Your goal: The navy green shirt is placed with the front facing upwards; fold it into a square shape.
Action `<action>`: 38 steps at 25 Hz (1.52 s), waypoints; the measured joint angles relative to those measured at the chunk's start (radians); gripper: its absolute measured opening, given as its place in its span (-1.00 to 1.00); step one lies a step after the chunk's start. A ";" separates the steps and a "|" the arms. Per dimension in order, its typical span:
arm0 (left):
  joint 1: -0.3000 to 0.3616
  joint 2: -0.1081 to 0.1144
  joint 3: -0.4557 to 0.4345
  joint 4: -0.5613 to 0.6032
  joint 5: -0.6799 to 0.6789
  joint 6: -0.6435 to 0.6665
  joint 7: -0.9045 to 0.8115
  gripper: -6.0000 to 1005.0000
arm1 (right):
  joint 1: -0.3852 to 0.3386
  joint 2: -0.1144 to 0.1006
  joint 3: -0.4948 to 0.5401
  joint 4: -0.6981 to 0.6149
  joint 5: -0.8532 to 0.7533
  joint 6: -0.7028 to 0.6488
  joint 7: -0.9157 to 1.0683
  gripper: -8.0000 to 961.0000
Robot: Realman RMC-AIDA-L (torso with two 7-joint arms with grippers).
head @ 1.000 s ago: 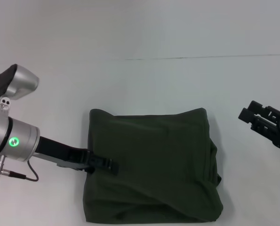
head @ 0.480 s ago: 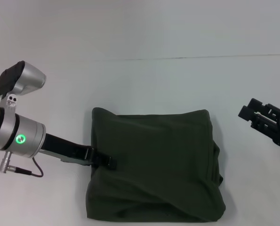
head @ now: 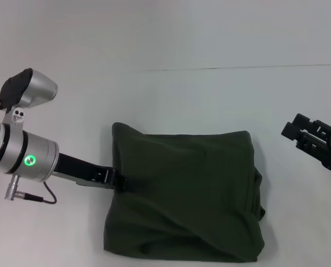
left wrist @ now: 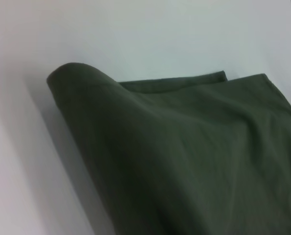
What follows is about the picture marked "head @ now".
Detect dark green FREE t-shirt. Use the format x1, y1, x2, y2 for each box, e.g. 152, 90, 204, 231
102, 121, 266, 264

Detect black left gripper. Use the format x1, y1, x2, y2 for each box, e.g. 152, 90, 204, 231
51, 152, 132, 193

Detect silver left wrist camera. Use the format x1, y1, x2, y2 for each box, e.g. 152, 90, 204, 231
0, 67, 59, 125

